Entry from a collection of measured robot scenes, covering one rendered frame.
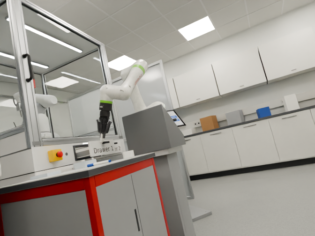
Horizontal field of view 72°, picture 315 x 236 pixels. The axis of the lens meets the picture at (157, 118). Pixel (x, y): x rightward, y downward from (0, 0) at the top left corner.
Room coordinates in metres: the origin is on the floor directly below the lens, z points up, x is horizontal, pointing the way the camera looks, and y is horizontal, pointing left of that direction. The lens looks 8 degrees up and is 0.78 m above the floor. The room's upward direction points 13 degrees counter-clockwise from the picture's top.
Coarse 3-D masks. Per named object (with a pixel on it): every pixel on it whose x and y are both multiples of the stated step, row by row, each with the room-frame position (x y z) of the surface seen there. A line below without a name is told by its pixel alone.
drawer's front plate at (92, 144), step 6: (90, 144) 1.52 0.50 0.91; (96, 144) 1.58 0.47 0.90; (102, 144) 1.64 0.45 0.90; (108, 144) 1.71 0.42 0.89; (90, 150) 1.52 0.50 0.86; (96, 150) 1.57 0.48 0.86; (102, 150) 1.63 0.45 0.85; (108, 150) 1.70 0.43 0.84; (114, 150) 1.78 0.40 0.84; (90, 156) 1.52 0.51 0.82
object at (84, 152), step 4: (84, 148) 1.56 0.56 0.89; (88, 148) 1.55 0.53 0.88; (76, 152) 1.59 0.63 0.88; (80, 152) 1.57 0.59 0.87; (84, 152) 1.56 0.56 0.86; (88, 152) 1.55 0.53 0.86; (76, 156) 1.59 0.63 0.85; (80, 156) 1.58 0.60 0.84; (84, 156) 1.57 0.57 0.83; (88, 156) 1.75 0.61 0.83
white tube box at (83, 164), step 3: (93, 159) 1.37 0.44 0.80; (78, 162) 1.35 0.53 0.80; (81, 162) 1.33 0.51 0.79; (84, 162) 1.31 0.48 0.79; (87, 162) 1.33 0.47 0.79; (90, 162) 1.35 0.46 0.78; (93, 162) 1.36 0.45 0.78; (75, 165) 1.37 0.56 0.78; (78, 165) 1.35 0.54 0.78; (81, 165) 1.34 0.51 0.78; (84, 165) 1.32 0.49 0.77; (75, 168) 1.38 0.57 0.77; (78, 168) 1.36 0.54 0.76; (81, 168) 1.34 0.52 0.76
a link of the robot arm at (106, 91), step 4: (108, 84) 1.55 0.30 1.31; (100, 88) 1.54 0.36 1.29; (104, 88) 1.52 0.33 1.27; (108, 88) 1.51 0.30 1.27; (112, 88) 1.51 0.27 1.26; (100, 92) 1.53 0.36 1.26; (104, 92) 1.52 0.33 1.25; (108, 92) 1.52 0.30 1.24; (112, 92) 1.51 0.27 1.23; (100, 96) 1.55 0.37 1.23; (104, 96) 1.53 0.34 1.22; (108, 96) 1.53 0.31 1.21; (112, 96) 1.53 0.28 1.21; (100, 100) 1.55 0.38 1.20; (104, 100) 1.53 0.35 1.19; (108, 100) 1.54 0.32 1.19; (112, 100) 1.58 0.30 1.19
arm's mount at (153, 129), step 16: (144, 112) 1.62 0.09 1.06; (160, 112) 1.56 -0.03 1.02; (128, 128) 1.70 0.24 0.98; (144, 128) 1.64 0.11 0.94; (160, 128) 1.58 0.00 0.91; (176, 128) 1.70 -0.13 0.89; (128, 144) 1.72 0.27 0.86; (144, 144) 1.65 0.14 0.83; (160, 144) 1.59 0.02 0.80; (176, 144) 1.64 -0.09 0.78
